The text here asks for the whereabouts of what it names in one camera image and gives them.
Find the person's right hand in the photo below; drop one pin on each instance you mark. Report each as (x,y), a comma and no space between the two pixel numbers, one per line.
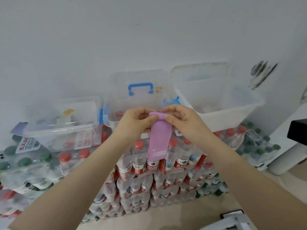
(189,125)

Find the person's left hand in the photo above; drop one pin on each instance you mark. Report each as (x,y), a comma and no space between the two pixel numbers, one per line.
(130,124)

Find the person's left thumb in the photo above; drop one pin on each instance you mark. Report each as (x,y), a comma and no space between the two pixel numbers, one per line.
(150,121)

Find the person's right thumb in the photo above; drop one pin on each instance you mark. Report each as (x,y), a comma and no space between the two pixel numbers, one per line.
(170,119)

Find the purple elastic band strip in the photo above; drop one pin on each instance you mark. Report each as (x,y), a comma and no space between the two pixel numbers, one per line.
(159,138)

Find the person's right forearm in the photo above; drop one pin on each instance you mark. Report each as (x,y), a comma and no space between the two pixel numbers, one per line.
(249,184)

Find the person's left forearm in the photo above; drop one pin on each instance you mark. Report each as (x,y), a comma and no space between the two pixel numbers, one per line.
(72,186)

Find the clear open storage bin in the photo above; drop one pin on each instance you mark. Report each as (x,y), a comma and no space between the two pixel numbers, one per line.
(215,102)

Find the stack of red-capped water bottles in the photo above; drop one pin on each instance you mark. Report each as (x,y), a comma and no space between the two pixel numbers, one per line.
(139,179)

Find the small yellow item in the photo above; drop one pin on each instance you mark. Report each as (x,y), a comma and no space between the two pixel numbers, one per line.
(68,112)

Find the clear lidded storage box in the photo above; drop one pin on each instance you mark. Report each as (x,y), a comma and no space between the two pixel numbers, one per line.
(62,122)

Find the pack of green-capped bottles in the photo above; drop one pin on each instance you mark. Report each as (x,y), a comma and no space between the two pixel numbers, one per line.
(259,148)
(22,170)

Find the white cylindrical table leg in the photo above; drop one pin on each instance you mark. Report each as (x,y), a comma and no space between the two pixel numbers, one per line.
(285,160)

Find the black box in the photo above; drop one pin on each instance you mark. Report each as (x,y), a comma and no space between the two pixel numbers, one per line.
(298,131)

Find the purple flat piece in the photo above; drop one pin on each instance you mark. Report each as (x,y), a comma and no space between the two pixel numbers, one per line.
(18,128)

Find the white metal frame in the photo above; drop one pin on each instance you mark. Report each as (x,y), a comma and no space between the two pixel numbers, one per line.
(230,221)

